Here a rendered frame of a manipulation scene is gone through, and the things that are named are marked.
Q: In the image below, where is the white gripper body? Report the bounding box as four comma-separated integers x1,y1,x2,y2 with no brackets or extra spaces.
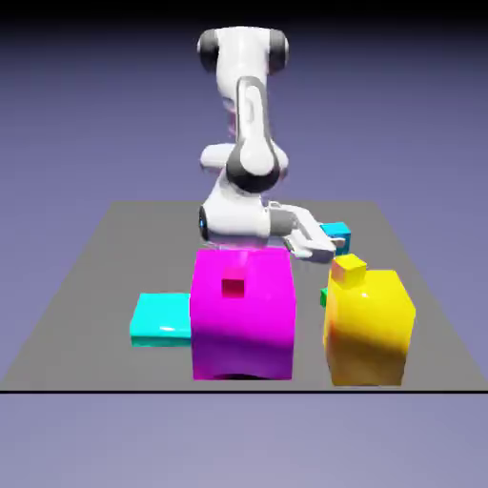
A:
282,205,337,265

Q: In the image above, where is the small cyan cube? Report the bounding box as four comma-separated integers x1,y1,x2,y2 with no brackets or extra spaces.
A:
318,222,352,256

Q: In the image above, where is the small yellow cube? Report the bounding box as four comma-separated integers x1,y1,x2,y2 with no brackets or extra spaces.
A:
330,254,368,287

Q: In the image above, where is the small red cube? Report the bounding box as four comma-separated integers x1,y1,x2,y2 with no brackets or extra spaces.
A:
221,269,246,298

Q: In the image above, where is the large yellow box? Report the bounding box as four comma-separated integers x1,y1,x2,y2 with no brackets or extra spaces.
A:
322,266,417,388

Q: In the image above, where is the large magenta box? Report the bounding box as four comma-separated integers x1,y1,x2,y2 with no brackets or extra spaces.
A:
189,247,297,381

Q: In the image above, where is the large cyan box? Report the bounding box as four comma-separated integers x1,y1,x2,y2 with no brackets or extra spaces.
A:
129,292,193,348

